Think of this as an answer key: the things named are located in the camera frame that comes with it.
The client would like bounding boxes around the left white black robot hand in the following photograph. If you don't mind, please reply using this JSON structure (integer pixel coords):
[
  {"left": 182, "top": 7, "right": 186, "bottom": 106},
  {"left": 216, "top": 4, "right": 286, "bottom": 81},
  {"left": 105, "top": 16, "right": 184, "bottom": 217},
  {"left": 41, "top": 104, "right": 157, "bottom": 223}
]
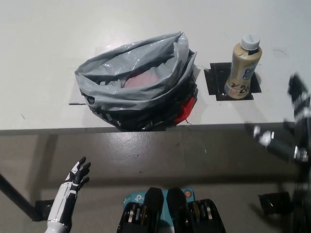
[{"left": 47, "top": 156, "right": 92, "bottom": 221}]

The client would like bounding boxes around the beige protein shake bottle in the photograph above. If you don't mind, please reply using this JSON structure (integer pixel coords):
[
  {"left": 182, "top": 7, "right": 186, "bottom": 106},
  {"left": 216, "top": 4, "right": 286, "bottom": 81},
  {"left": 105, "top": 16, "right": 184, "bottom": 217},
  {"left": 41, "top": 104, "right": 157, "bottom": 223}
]
[{"left": 224, "top": 34, "right": 264, "bottom": 100}]

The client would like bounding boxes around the grey plastic bag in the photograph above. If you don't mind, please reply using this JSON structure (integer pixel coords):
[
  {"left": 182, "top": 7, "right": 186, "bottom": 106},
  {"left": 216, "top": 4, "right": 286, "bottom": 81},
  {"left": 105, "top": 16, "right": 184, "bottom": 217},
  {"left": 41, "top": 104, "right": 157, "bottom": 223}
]
[{"left": 74, "top": 31, "right": 198, "bottom": 132}]

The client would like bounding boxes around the black metal table leg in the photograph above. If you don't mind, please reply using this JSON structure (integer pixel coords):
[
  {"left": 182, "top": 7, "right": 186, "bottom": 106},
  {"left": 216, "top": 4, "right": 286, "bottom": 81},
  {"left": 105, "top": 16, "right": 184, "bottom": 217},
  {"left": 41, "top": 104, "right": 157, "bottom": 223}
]
[{"left": 0, "top": 171, "right": 40, "bottom": 216}]

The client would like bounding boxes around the pink red flat packet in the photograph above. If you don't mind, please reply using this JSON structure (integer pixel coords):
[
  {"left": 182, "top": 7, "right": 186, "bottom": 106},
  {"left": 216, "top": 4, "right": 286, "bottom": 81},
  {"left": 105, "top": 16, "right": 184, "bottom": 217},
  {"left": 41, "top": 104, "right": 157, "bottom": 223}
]
[{"left": 122, "top": 69, "right": 166, "bottom": 89}]

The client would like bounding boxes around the black tape square marker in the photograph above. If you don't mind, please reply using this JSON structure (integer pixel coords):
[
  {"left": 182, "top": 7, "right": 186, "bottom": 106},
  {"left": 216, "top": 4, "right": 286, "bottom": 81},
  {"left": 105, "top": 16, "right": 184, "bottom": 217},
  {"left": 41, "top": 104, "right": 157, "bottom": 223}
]
[{"left": 204, "top": 62, "right": 262, "bottom": 101}]

